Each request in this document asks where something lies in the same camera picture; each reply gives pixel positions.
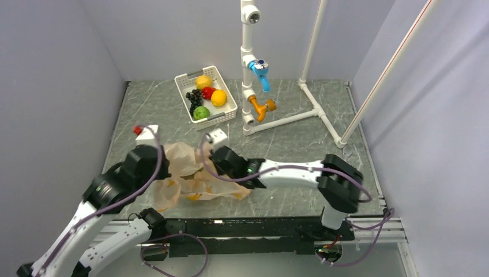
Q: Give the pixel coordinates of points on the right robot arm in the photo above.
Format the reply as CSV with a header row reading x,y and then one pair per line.
x,y
338,182

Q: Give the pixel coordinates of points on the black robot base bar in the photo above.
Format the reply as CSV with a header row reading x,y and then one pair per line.
x,y
299,235

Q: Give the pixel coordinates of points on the red fake pepper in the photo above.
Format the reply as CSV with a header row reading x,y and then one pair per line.
x,y
206,92

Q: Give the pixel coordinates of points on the green fake fruit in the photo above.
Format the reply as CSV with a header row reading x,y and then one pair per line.
x,y
201,112

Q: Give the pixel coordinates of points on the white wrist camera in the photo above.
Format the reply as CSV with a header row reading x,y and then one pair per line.
x,y
217,138
145,136

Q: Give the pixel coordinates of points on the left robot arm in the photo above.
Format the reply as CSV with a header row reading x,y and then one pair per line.
x,y
72,254

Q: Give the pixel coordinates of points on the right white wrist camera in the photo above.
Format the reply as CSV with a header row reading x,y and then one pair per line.
x,y
217,138

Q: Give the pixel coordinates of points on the white pvc pipe frame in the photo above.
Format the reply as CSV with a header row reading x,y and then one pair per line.
x,y
253,113

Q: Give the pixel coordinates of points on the dark fake grape bunch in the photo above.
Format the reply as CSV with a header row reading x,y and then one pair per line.
x,y
196,100

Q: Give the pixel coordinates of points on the orange translucent plastic bag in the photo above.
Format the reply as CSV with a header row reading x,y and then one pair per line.
x,y
190,180

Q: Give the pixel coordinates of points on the silver wrench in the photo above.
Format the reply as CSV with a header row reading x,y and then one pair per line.
x,y
347,151

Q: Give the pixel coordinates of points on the white diagonal pole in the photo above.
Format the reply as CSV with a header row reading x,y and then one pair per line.
x,y
369,100

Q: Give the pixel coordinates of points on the yellow fake lemon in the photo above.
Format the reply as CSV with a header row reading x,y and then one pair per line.
x,y
203,81

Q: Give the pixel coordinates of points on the orange plastic faucet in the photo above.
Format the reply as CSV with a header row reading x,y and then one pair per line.
x,y
262,109

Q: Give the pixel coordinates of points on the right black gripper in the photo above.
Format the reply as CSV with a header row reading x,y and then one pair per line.
x,y
218,170

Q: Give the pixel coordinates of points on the orange fake orange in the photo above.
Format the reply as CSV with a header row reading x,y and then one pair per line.
x,y
218,98

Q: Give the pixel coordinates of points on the blue plastic faucet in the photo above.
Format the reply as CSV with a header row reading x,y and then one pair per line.
x,y
260,68

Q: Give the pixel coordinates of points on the white plastic basket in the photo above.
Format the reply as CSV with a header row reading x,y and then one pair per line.
x,y
185,83

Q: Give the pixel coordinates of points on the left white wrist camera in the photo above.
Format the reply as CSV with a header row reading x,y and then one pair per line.
x,y
145,136

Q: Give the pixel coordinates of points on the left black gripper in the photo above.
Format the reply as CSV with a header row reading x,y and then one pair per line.
x,y
164,172

